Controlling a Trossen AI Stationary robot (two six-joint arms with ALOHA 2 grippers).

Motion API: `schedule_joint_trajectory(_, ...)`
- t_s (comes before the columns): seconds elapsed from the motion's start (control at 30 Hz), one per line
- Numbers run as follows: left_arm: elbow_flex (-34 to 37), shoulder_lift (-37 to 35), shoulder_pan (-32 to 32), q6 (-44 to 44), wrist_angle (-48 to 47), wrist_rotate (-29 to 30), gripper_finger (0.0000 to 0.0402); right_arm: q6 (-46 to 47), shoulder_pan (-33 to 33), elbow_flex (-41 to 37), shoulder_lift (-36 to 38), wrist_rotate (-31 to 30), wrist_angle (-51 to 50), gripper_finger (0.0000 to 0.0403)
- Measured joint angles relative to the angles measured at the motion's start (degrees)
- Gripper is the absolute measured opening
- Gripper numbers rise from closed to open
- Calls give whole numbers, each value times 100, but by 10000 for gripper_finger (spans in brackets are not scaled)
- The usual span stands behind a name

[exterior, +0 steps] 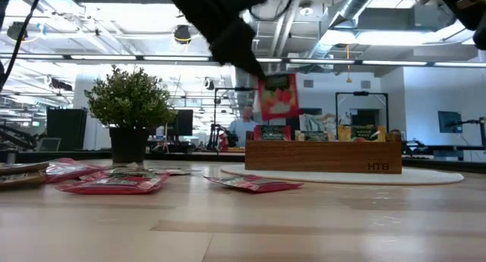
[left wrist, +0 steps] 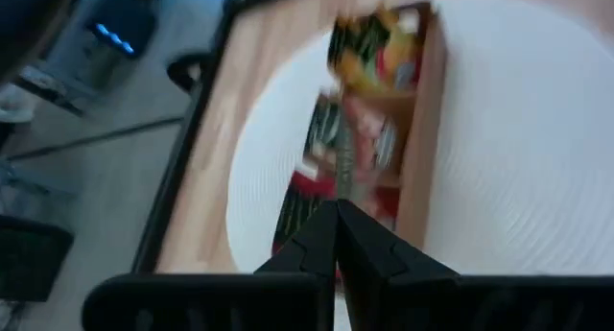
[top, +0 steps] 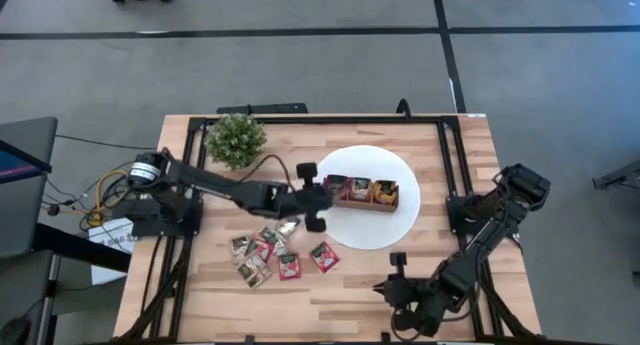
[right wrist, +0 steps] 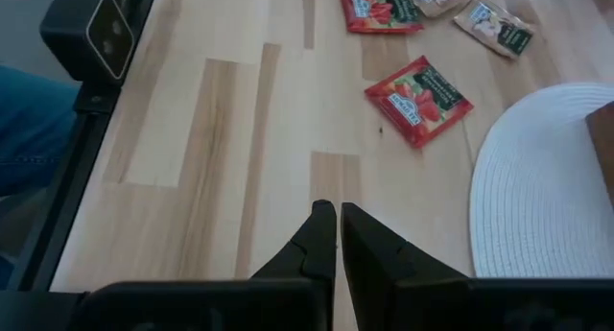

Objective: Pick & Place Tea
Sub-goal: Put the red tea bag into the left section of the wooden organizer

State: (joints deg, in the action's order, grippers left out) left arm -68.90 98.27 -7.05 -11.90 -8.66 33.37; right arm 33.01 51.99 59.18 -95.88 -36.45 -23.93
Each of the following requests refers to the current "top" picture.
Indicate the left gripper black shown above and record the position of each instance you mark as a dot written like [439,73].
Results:
[310,200]

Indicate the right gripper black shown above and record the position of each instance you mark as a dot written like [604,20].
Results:
[407,292]

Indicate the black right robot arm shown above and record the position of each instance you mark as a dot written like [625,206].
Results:
[520,185]

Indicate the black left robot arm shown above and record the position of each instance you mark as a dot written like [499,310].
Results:
[220,185]

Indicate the wooden tea organizer box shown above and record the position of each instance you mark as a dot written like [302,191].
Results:
[367,207]

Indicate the white round woven placemat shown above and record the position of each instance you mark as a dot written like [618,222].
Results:
[370,230]

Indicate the green potted plant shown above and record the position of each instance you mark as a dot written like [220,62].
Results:
[235,140]

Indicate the black power strip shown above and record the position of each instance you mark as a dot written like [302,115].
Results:
[260,108]

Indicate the black floor beam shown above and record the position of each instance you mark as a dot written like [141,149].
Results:
[75,245]

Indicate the black floor stand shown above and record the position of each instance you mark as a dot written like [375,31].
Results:
[620,177]

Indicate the grey side desk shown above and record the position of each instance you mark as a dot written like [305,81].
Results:
[30,215]

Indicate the dark monitor screen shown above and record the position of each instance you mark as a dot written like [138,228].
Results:
[15,167]

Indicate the black table frame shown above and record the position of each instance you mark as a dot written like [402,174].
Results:
[350,120]

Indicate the black arched bracket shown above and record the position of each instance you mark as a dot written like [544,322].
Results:
[404,101]

